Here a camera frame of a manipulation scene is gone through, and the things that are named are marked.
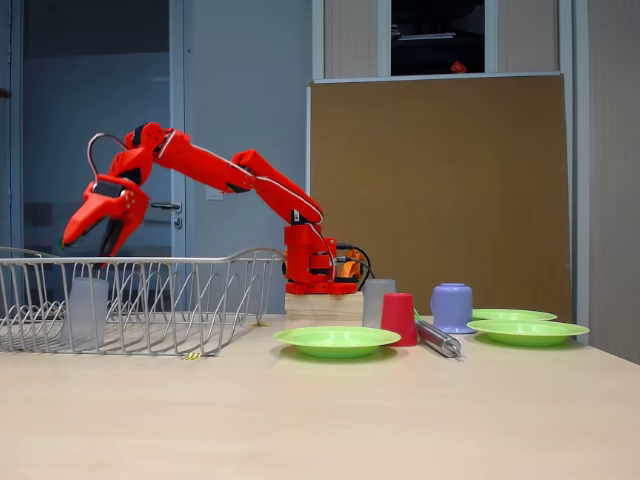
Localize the translucent grey plastic cup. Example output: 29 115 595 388
361 278 398 330
60 277 110 351

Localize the red plastic cup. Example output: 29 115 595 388
380 292 418 348

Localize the purple plastic mug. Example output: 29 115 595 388
430 282 475 335

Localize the glass office door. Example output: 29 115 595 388
10 0 187 261

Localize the wooden base block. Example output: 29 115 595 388
284 292 365 322

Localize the orange plastic clamp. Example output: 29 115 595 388
337 248 362 279

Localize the green plastic plate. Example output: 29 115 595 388
273 325 402 360
471 308 559 323
466 318 591 348

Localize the brown cork board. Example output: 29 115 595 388
305 72 572 321

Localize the metal wire dish rack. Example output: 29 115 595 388
0 245 287 358

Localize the black power cable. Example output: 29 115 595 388
335 242 377 292

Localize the green whisk steel handle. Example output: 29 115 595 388
412 308 463 359

